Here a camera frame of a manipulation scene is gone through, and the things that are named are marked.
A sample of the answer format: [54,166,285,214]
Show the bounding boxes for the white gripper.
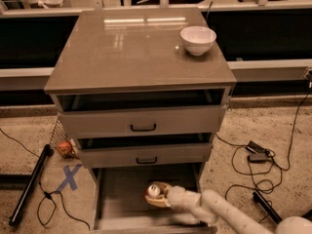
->
[145,181,201,213]

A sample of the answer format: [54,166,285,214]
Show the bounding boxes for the red coke can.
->
[145,183,161,199]

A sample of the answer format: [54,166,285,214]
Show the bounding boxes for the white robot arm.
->
[144,181,312,234]

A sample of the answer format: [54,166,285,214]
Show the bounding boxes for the grey open bottom drawer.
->
[90,164,217,234]

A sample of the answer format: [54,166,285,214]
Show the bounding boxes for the grey middle drawer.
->
[78,143,212,168]

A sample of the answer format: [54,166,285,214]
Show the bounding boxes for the grey top drawer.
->
[58,105,226,138]

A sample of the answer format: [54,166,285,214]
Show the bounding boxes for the grey drawer cabinet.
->
[44,7,238,234]

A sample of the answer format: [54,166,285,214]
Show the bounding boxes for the blue tape cross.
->
[57,164,82,192]

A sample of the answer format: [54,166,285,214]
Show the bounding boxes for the black power adapter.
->
[246,140,268,163]

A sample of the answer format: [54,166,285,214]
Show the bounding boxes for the black stand leg right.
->
[253,190,312,224]

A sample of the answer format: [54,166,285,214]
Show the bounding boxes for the orange ball in mesh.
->
[57,141,72,158]

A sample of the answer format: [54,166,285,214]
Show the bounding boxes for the black bar on floor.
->
[9,144,54,227]

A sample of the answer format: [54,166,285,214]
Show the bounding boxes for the white ceramic bowl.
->
[180,26,216,56]

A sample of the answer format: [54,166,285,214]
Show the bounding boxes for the grey window ledge rail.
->
[0,58,312,92]

